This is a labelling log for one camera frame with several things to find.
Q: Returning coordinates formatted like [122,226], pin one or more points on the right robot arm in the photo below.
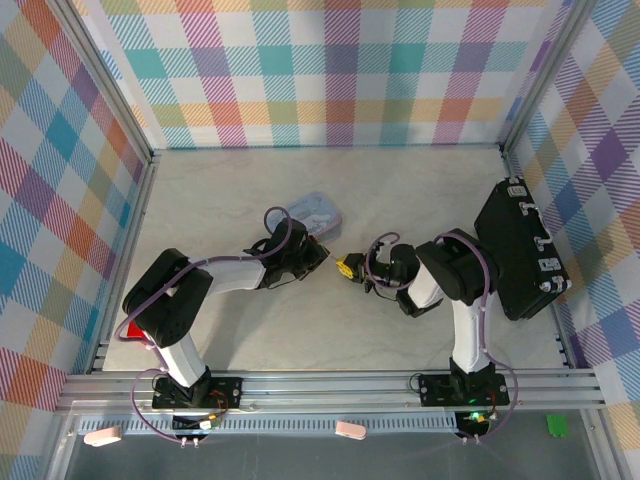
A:
[460,270]

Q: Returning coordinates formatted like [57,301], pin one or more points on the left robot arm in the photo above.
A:
[170,295]

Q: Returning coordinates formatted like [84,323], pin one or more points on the black hard carrying case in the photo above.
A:
[520,250]

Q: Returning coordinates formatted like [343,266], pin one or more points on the pink oblong block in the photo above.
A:
[351,430]
[102,436]

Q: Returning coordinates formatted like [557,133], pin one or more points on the red button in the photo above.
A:
[136,332]

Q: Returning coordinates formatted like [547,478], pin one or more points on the green plastic piece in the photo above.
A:
[556,426]

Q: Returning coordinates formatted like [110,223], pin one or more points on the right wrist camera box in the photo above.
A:
[382,248]

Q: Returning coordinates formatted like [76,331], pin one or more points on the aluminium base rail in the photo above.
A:
[325,392]

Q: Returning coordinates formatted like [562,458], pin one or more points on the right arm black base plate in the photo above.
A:
[435,390]

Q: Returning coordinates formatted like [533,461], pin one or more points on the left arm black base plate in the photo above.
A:
[225,392]

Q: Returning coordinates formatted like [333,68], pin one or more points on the aluminium corner post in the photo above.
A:
[545,75]
[107,85]

